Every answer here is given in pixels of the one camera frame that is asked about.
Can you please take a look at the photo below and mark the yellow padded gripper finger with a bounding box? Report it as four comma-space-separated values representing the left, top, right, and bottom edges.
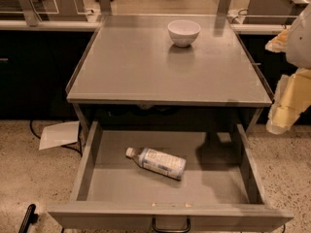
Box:
265, 29, 289, 52
266, 68, 311, 135

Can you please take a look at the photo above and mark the blue plastic water bottle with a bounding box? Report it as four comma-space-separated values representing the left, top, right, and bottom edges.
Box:
125, 148, 186, 181

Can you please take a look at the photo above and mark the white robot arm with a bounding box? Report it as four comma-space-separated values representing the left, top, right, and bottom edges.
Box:
265, 5, 311, 135

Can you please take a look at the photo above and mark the grey open top drawer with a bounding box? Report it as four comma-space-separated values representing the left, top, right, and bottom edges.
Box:
48, 123, 293, 232

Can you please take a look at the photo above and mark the grey metal counter cabinet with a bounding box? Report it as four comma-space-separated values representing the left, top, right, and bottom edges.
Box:
65, 14, 276, 138

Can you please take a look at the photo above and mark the white ceramic bowl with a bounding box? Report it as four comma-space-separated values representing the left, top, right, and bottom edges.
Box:
167, 19, 201, 48

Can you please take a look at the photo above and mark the white paper sheet on floor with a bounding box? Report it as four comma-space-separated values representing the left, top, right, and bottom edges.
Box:
39, 121, 80, 150

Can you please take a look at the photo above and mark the black object bottom left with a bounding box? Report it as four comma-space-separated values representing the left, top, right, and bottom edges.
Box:
18, 204, 39, 233

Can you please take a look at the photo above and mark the right grey metal post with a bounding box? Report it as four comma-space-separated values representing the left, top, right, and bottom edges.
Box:
217, 0, 231, 16

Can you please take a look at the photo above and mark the black drawer handle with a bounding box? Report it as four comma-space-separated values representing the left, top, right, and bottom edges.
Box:
152, 217, 191, 233

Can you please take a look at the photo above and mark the left grey metal post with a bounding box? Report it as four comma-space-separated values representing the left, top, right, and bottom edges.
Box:
18, 0, 40, 27

